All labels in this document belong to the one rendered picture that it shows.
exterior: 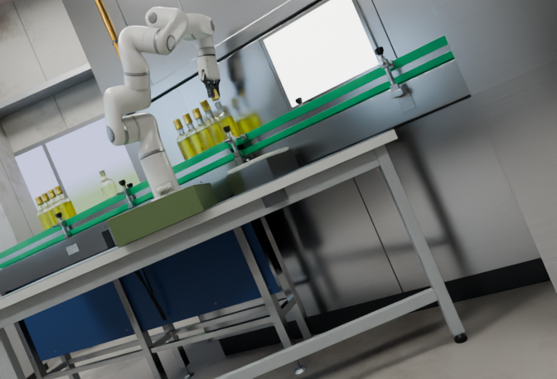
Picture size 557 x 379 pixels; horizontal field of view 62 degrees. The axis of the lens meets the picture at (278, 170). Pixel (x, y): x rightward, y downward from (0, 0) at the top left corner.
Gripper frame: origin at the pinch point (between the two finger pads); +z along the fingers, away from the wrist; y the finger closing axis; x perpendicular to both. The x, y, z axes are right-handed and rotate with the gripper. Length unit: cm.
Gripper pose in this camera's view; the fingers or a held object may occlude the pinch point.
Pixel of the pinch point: (213, 92)
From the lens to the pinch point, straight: 200.7
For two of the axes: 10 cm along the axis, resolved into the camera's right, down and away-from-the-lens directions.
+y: -4.0, 1.7, -9.0
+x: 9.0, -1.1, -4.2
